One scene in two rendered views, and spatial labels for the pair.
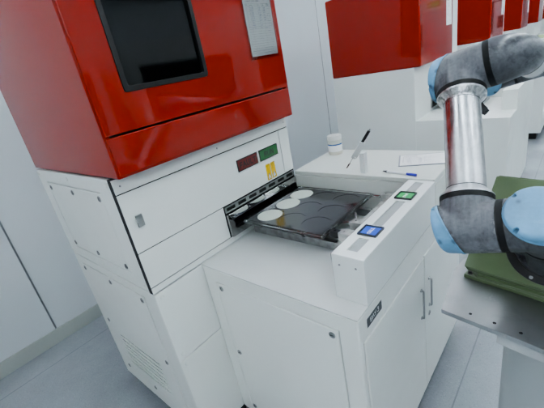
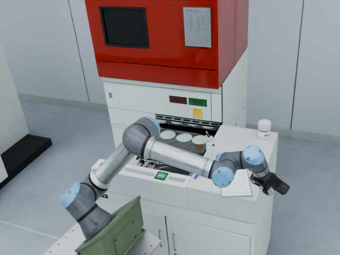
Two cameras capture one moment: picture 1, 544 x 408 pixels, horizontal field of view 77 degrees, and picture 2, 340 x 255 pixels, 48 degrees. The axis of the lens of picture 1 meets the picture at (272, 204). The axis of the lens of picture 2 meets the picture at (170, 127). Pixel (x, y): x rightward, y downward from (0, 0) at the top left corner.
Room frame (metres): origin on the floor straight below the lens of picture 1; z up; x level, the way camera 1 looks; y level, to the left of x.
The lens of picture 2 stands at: (0.58, -1.95, 2.19)
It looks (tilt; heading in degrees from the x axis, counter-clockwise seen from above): 31 degrees down; 71
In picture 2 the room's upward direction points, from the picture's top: 5 degrees counter-clockwise
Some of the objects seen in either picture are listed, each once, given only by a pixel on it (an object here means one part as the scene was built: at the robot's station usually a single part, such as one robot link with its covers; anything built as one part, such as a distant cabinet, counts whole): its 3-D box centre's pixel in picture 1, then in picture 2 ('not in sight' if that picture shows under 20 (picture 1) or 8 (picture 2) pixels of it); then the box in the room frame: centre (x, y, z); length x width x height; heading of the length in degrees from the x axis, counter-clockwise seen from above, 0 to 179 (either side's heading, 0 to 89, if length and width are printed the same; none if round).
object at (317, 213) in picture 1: (308, 207); (177, 146); (1.24, -0.14, 0.90); 0.34 x 0.34 x 0.01; 46
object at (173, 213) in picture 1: (227, 192); (161, 108); (1.26, 0.16, 1.02); 0.82 x 0.03 x 0.40; 136
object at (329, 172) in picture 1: (374, 176); (236, 167); (1.45, -0.48, 0.89); 0.62 x 0.35 x 0.14; 46
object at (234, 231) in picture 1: (265, 203); (186, 129); (1.38, 0.02, 0.89); 0.44 x 0.02 x 0.10; 136
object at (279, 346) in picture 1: (353, 303); (187, 221); (1.23, -0.27, 0.41); 0.97 x 0.64 x 0.82; 136
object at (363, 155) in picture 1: (359, 156); (210, 143); (1.34, -0.39, 1.03); 0.06 x 0.04 x 0.13; 46
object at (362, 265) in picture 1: (391, 231); (140, 182); (0.94, -0.35, 0.89); 0.55 x 0.09 x 0.14; 136
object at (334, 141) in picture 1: (334, 144); (264, 129); (1.69, -0.37, 1.01); 0.07 x 0.07 x 0.10
